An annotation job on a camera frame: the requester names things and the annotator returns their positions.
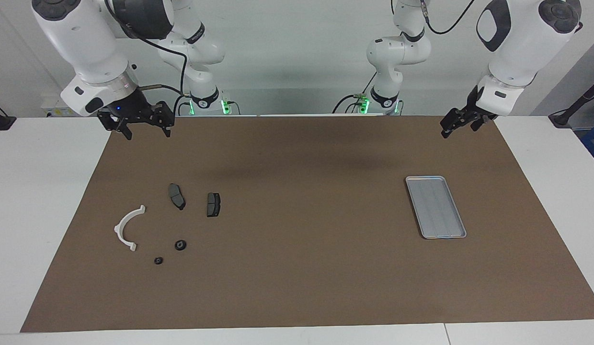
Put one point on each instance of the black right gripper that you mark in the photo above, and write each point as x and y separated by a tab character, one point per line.
131	109

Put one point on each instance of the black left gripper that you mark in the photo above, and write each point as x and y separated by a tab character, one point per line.
474	109

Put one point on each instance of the large black bearing gear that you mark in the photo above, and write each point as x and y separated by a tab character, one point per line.
180	245

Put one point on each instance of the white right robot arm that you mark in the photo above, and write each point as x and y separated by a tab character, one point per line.
86	43

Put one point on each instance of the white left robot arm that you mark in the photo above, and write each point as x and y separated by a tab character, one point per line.
512	52

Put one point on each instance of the silver metal tray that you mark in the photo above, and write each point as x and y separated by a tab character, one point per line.
436	208

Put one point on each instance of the curved dark brake pad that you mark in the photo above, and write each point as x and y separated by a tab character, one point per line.
176	195

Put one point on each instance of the white power strip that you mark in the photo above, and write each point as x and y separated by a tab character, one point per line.
55	108

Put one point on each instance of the rectangular dark brake pad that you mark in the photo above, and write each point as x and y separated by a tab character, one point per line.
213	205

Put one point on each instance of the black table clamp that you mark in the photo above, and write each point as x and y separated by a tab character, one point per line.
0	122

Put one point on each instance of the brown table mat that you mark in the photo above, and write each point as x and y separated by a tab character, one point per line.
302	249

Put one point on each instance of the black camera stand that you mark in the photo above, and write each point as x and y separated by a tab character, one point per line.
572	111

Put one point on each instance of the white curved plastic bracket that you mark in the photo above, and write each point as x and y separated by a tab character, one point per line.
120	235

